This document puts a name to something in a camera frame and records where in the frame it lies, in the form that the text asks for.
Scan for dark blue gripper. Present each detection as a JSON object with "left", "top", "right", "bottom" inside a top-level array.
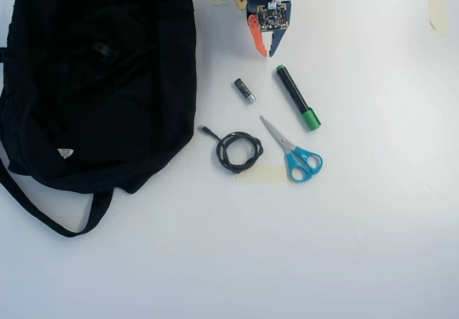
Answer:
[{"left": 246, "top": 0, "right": 293, "bottom": 59}]

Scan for black AXA bike light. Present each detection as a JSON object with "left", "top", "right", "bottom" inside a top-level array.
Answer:
[{"left": 90, "top": 40, "right": 119, "bottom": 65}]

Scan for black fabric bag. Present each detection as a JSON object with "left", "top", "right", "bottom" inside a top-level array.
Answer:
[{"left": 0, "top": 0, "right": 199, "bottom": 239}]

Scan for black AA battery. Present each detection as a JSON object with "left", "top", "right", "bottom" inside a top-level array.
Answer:
[{"left": 232, "top": 78, "right": 257, "bottom": 105}]

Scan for black marker with green cap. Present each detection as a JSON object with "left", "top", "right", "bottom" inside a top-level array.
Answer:
[{"left": 275, "top": 64, "right": 322, "bottom": 133}]

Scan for wide masking tape strip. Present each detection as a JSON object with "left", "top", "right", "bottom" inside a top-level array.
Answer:
[{"left": 234, "top": 164, "right": 293, "bottom": 184}]

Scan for masking tape piece with torn corner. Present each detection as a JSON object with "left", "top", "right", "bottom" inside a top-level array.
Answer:
[{"left": 427, "top": 0, "right": 449, "bottom": 37}]

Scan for bare camera circuit board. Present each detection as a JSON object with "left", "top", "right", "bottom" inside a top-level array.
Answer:
[{"left": 255, "top": 3, "right": 290, "bottom": 33}]

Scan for scissors with blue handles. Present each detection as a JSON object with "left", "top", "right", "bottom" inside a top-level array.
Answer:
[{"left": 259, "top": 115, "right": 324, "bottom": 184}]

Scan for coiled black USB cable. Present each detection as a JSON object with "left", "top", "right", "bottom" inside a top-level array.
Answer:
[{"left": 198, "top": 124, "right": 266, "bottom": 176}]

